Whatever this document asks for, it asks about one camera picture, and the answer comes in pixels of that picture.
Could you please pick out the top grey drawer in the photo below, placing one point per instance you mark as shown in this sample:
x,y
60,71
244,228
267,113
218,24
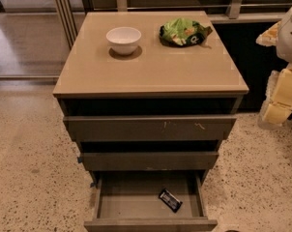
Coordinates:
x,y
148,128

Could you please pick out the green chip bag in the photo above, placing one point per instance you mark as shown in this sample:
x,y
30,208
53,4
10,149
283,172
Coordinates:
x,y
184,32

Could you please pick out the blueberry rxbar dark wrapper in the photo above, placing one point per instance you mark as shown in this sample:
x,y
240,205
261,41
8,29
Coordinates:
x,y
170,200

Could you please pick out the bottom open grey drawer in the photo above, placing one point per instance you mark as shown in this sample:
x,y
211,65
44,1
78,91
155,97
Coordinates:
x,y
129,202

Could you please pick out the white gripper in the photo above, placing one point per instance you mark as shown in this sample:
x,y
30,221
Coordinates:
x,y
290,38

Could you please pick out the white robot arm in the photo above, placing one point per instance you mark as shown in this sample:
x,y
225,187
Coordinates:
x,y
277,107

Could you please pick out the middle grey drawer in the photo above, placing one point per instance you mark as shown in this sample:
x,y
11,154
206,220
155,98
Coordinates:
x,y
148,161

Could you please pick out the white ceramic bowl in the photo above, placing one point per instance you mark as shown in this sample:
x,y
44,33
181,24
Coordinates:
x,y
123,40

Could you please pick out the grey drawer cabinet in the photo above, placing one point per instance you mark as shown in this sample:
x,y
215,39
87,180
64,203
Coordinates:
x,y
155,80

